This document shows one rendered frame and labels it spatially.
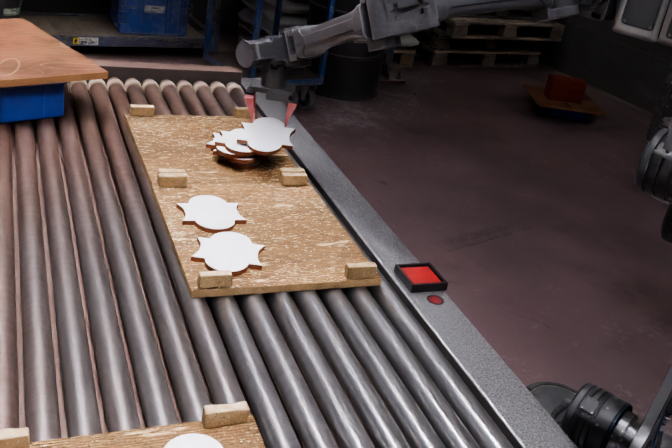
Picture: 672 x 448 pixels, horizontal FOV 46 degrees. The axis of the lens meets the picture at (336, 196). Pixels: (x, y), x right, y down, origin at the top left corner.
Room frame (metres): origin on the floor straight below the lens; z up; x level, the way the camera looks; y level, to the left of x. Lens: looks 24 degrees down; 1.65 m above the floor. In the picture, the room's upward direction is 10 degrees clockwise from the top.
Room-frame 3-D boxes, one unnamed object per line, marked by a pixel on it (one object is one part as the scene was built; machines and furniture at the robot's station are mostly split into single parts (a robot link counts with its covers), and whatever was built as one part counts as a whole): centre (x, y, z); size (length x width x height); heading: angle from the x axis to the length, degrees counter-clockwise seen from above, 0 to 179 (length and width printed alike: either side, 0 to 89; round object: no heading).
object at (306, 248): (1.38, 0.14, 0.93); 0.41 x 0.35 x 0.02; 25
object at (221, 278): (1.14, 0.18, 0.95); 0.06 x 0.02 x 0.03; 115
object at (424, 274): (1.31, -0.18, 0.92); 0.06 x 0.06 x 0.01; 25
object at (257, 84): (1.74, 0.18, 1.13); 0.10 x 0.07 x 0.07; 93
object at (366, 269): (1.25, -0.07, 0.95); 0.06 x 0.02 x 0.03; 115
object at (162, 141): (1.75, 0.31, 0.93); 0.41 x 0.35 x 0.02; 25
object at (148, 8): (5.73, 1.58, 0.32); 0.50 x 0.41 x 0.37; 118
